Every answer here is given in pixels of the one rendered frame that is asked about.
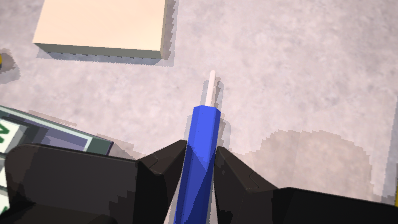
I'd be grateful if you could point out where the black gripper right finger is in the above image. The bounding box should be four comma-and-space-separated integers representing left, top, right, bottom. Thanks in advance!
214, 146, 398, 224

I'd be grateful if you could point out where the keyboard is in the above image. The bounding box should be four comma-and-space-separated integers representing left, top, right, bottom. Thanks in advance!
0, 105, 114, 214

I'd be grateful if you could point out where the blue stylus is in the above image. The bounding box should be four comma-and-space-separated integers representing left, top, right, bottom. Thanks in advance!
173, 70, 221, 224

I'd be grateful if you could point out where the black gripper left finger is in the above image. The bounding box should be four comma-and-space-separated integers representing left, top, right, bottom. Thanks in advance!
4, 139, 187, 224

